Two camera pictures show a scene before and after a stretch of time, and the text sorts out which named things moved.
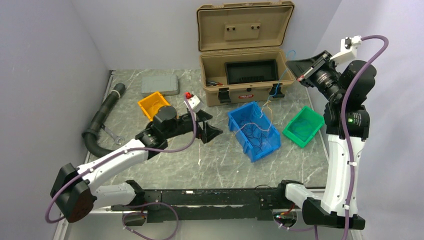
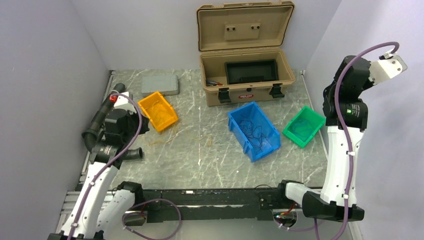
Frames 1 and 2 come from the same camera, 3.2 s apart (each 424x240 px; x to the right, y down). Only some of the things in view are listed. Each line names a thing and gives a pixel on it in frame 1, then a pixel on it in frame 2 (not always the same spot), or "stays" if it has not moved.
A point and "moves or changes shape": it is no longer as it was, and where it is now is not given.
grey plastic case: x=166 y=85 stays
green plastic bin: x=303 y=126 stays
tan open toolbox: x=241 y=45 stays
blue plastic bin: x=254 y=131 stays
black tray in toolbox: x=248 y=71 stays
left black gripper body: x=186 y=124 to x=134 y=121
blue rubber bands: x=254 y=111 to x=254 y=134
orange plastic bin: x=151 y=104 moves or changes shape
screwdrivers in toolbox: x=214 y=83 stays
